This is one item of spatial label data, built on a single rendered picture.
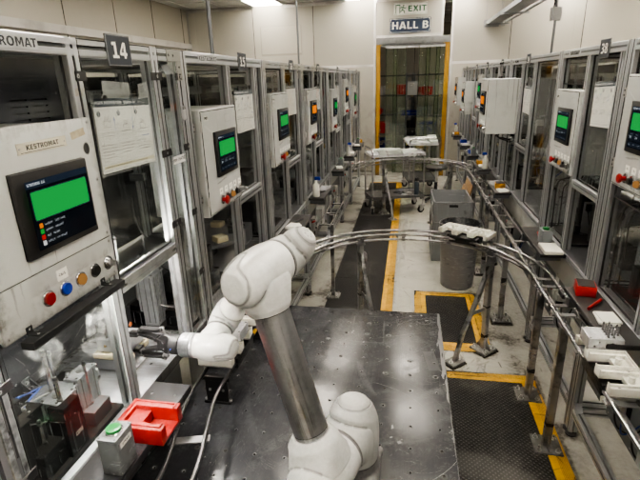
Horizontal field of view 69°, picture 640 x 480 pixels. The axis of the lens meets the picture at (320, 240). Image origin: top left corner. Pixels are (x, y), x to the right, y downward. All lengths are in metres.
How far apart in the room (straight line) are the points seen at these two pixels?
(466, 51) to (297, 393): 8.80
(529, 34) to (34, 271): 9.30
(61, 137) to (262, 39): 8.87
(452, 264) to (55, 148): 3.69
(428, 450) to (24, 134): 1.53
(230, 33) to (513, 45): 5.38
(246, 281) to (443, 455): 0.99
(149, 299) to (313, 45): 8.20
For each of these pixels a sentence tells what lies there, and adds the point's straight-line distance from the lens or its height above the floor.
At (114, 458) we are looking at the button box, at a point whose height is 0.97.
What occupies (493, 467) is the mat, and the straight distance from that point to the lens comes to 2.79.
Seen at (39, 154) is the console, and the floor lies 1.76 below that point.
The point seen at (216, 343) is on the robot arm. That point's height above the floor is 1.04.
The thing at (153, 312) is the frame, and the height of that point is 0.99.
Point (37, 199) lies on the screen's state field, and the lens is 1.25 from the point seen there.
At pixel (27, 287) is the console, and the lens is 1.28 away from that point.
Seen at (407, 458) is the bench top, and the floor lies 0.68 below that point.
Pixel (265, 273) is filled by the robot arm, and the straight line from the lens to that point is 1.18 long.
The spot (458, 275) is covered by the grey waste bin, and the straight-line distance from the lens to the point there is 4.51.
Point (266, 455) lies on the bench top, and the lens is 1.79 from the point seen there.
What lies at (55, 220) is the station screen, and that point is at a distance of 1.30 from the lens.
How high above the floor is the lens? 1.91
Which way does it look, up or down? 19 degrees down
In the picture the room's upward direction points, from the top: 2 degrees counter-clockwise
